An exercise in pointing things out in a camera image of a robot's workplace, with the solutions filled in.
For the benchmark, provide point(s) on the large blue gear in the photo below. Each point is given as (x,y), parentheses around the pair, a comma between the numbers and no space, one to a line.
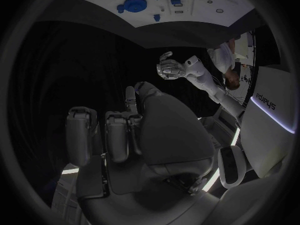
(135,4)

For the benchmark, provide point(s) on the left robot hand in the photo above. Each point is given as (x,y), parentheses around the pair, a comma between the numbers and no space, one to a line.
(168,69)

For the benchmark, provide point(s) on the blue peg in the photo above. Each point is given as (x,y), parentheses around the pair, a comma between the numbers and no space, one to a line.
(156,17)

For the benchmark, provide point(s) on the white task board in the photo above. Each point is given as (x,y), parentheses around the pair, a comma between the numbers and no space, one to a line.
(178,3)

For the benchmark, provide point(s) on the person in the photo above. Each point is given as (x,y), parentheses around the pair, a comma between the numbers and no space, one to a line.
(225,61)

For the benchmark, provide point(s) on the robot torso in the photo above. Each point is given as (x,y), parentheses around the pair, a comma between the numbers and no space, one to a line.
(269,120)

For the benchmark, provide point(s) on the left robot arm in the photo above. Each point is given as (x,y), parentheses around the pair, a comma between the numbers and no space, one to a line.
(206,78)

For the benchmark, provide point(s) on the small blue gear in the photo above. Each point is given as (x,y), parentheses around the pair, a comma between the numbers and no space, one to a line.
(120,8)

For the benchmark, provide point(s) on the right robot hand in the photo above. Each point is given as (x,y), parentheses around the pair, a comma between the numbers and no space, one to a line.
(168,138)

